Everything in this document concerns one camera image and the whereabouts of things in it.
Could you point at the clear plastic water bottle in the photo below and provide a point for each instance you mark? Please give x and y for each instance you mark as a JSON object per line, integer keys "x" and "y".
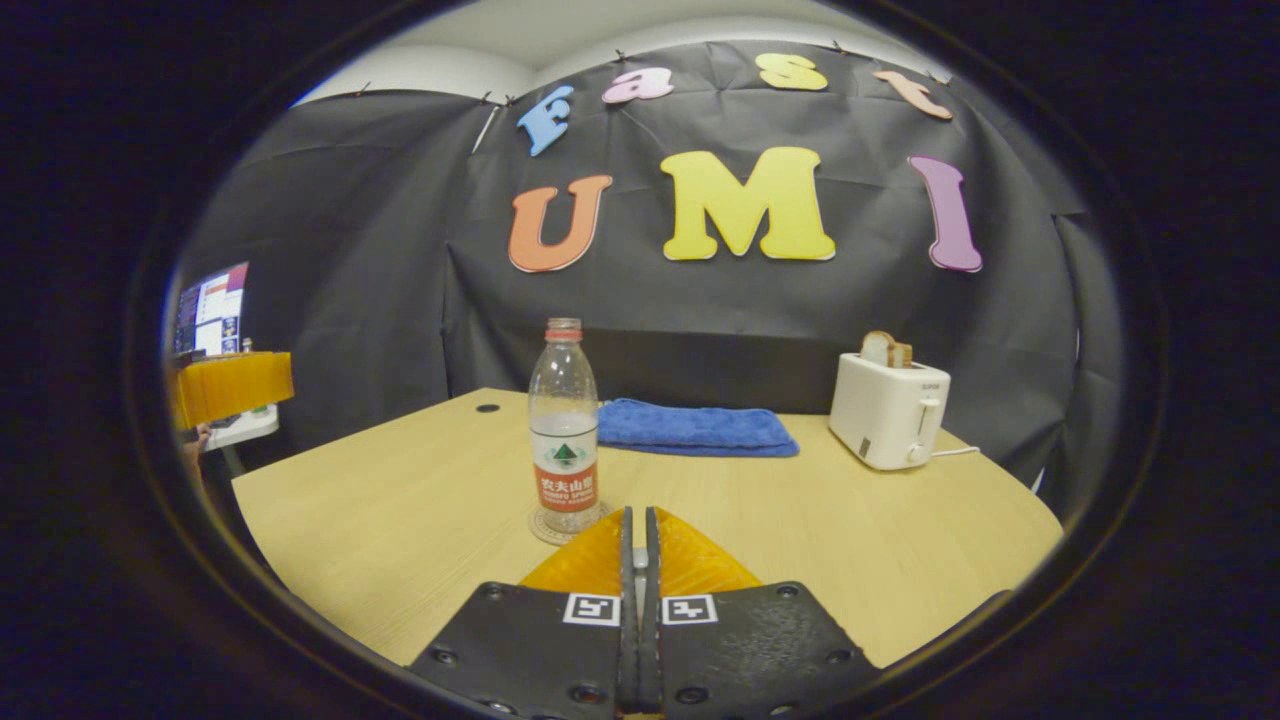
{"x": 563, "y": 440}

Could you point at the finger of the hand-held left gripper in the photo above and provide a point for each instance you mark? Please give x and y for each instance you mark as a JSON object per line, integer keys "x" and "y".
{"x": 235, "y": 385}

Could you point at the thin white rod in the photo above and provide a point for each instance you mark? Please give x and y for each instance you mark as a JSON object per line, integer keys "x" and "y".
{"x": 486, "y": 128}

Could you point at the black backdrop cloth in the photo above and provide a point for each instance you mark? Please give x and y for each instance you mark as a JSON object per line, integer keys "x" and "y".
{"x": 400, "y": 250}

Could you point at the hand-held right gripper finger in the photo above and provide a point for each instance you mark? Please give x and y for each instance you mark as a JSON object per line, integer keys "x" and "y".
{"x": 652, "y": 640}
{"x": 629, "y": 640}

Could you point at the computer monitor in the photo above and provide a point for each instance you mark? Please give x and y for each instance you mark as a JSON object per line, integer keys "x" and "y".
{"x": 215, "y": 310}

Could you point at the folded blue towel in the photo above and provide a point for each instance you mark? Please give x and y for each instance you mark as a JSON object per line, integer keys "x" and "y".
{"x": 690, "y": 428}

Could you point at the toast slice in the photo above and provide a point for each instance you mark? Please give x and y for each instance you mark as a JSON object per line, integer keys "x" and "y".
{"x": 880, "y": 350}

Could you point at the white toaster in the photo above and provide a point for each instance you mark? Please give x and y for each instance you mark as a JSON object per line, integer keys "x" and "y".
{"x": 885, "y": 410}

